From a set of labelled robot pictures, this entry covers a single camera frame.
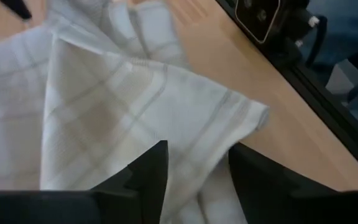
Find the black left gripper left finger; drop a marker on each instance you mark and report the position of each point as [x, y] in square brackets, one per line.
[89, 208]

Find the off-white towel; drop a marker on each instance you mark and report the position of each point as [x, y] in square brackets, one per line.
[104, 109]

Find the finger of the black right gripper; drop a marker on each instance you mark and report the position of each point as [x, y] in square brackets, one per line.
[17, 7]

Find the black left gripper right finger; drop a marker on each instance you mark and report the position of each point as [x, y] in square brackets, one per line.
[291, 208]

